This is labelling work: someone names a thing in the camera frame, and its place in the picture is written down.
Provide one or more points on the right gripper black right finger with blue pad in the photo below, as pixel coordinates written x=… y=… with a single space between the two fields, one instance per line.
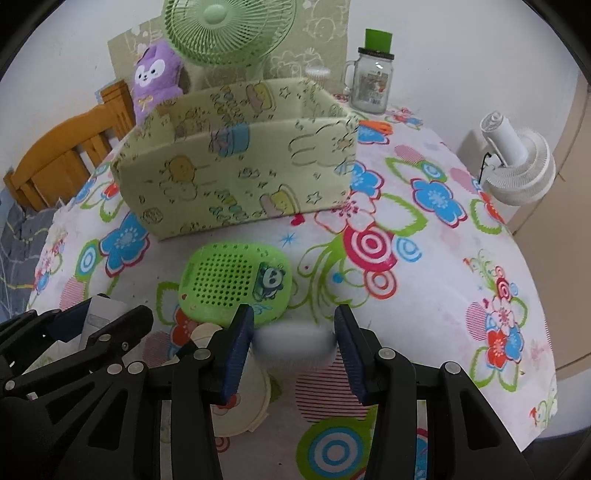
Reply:
x=466 y=439

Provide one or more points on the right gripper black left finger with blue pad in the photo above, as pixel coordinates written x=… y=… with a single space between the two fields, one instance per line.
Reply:
x=203 y=377

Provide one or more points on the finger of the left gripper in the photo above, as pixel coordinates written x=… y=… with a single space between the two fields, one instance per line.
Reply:
x=28 y=335
x=106 y=346

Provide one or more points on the white oval pebble object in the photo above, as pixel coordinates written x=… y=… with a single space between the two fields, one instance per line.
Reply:
x=294 y=346

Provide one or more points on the round white cartoon lid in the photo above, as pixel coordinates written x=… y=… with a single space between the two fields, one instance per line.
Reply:
x=247 y=409

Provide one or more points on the green perforated panda case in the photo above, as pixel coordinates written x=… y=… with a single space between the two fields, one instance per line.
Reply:
x=220 y=277

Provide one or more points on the grey plaid cloth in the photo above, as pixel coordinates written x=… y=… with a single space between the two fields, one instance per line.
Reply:
x=23 y=235

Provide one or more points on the wooden chair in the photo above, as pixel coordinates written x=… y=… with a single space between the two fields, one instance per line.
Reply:
x=53 y=169

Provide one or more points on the floral tablecloth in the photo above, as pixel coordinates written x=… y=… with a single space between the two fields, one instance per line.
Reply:
x=418 y=252

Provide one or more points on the yellow cartoon fabric storage box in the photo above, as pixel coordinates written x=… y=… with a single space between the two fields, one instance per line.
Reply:
x=236 y=154

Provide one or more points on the purple plush toy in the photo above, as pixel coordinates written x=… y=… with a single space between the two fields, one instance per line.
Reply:
x=156 y=79

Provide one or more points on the white standing fan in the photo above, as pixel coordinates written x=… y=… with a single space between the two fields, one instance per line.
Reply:
x=524 y=168

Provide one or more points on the cotton swab container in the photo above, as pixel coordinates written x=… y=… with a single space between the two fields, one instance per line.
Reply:
x=319 y=74

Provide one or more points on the green desk fan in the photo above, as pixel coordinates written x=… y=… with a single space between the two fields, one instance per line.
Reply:
x=224 y=42

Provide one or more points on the glass mason jar mug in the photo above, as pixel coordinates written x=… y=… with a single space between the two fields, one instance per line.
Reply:
x=367 y=80

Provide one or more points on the beige cartoon board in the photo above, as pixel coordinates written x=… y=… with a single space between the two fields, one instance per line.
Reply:
x=319 y=37

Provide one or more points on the green cup on jar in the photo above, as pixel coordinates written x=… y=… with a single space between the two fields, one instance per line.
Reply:
x=378 y=41

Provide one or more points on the orange handled scissors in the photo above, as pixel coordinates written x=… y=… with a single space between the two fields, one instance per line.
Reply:
x=385 y=128

